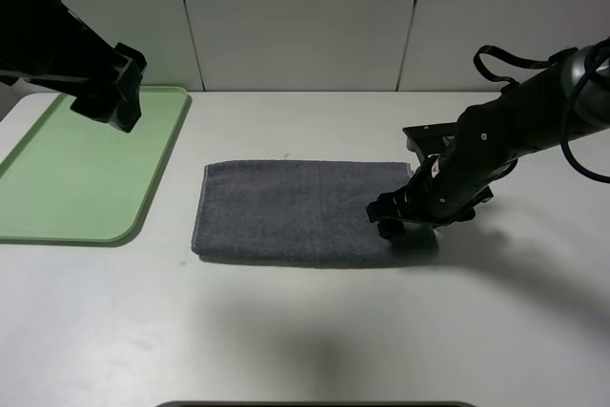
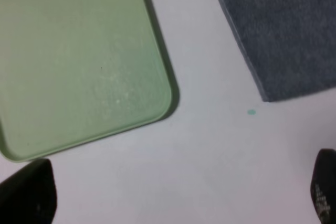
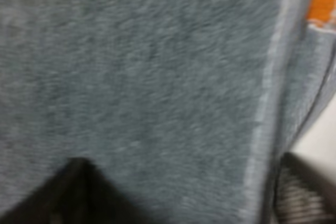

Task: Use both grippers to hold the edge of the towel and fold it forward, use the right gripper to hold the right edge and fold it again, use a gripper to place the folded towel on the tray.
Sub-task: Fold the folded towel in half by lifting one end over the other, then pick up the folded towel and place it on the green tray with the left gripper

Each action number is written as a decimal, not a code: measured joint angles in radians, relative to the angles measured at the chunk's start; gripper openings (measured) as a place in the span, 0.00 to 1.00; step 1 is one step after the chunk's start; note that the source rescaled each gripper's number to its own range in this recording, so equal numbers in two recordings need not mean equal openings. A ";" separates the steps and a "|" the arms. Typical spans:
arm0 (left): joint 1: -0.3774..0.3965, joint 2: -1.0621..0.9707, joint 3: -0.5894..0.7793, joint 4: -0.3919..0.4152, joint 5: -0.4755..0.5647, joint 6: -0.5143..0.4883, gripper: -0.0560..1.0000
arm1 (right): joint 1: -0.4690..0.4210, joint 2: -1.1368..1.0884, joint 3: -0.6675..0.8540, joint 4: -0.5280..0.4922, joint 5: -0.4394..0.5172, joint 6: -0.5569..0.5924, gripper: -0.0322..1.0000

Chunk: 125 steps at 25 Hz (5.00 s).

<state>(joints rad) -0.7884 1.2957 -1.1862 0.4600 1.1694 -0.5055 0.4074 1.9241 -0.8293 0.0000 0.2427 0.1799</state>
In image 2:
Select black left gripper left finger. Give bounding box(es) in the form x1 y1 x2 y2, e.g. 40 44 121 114
1 158 57 223

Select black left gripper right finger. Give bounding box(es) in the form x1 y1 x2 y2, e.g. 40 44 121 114
310 149 335 223

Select grey towel with orange pattern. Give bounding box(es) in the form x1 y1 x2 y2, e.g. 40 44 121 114
219 0 335 102

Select light green plastic tray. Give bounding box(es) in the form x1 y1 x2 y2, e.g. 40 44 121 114
1 0 179 162

